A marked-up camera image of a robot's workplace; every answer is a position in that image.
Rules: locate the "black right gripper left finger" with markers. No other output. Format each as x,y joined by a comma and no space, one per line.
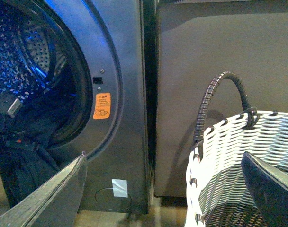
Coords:
53,204

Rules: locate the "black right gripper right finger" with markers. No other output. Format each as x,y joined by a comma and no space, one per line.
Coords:
268,187

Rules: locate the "dark navy garment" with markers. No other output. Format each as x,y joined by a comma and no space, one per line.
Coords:
25,132

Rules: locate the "grey front-load washing machine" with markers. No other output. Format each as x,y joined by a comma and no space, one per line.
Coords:
66,52

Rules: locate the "white woven laundry basket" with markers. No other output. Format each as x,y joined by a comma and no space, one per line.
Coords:
217,195

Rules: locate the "silver tape patch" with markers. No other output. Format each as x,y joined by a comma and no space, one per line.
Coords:
120,188

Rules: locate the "orange warning sticker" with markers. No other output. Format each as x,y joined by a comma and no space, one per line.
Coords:
102,106

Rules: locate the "grey cabinet beside washer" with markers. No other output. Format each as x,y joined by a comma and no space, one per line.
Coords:
199,39

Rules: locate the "black wrapped basket handle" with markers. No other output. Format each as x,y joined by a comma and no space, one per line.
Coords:
221,105

